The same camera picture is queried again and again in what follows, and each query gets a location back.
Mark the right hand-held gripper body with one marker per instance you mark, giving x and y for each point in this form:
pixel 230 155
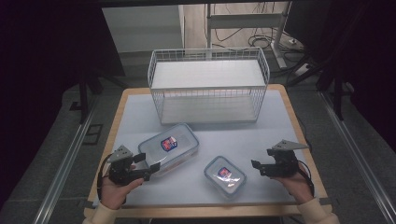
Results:
pixel 285 163

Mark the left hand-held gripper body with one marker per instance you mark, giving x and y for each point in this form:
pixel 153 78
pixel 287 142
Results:
pixel 120 169

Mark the small clear plastic food container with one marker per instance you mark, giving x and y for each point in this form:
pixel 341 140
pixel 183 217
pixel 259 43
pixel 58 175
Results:
pixel 225 182

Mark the person's left hand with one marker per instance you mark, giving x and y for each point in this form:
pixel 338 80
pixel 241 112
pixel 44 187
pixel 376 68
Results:
pixel 115 194

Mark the person's right hand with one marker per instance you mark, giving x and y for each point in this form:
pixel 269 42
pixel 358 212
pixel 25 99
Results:
pixel 297 186

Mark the large clear plastic food container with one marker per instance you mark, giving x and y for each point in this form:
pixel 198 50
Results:
pixel 180 143

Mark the black floor plate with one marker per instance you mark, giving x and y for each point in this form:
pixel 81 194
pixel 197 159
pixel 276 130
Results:
pixel 92 134

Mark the wooden table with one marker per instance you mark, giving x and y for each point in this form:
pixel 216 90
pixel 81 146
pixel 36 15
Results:
pixel 130 91

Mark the black stand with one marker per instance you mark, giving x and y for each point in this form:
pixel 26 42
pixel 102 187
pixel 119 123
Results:
pixel 83 96
pixel 337 93

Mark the white power strip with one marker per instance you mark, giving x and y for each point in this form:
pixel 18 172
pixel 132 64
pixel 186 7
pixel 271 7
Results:
pixel 302 69

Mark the white cabinet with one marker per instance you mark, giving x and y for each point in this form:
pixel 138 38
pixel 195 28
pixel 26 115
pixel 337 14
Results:
pixel 143 28

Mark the aluminium floor rail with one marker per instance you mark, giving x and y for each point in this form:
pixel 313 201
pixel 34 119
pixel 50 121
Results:
pixel 67 165
pixel 358 155

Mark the white metal desk frame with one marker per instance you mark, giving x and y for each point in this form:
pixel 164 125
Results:
pixel 246 21

